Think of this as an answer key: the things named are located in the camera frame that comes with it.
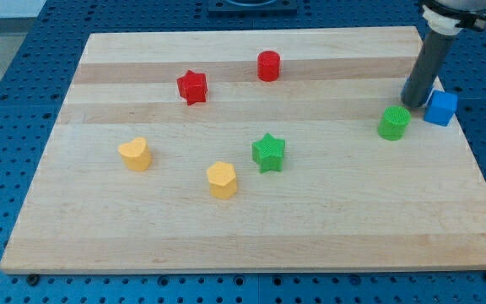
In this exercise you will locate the blue cube block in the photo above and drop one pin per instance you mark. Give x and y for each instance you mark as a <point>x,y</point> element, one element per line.
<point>441,108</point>

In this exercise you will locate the green cylinder block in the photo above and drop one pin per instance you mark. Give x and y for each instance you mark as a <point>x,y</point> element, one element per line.
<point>394,122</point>

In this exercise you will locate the yellow heart block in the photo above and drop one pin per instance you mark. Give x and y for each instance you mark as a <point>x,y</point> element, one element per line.
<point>136,155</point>

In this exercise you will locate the red cylinder block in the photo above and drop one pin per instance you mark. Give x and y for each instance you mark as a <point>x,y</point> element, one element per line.
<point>268,66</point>

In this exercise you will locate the red star block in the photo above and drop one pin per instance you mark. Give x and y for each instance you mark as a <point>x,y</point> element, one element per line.
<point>193,87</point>

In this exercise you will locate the dark blue base plate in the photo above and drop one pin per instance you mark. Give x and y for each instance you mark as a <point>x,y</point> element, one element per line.
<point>251,7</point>

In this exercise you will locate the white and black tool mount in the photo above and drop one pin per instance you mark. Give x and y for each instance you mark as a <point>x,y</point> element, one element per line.
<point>449,17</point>

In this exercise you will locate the wooden board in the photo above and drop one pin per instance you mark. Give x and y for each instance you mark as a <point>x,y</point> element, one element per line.
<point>346,200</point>

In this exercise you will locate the green star block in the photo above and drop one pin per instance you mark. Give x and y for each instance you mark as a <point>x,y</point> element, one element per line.
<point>268,153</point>

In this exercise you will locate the yellow pentagon block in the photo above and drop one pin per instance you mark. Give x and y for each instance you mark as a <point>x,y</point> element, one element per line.
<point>222,180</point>

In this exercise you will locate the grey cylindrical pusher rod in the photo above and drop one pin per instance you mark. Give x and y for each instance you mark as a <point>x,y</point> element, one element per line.
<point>420,81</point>

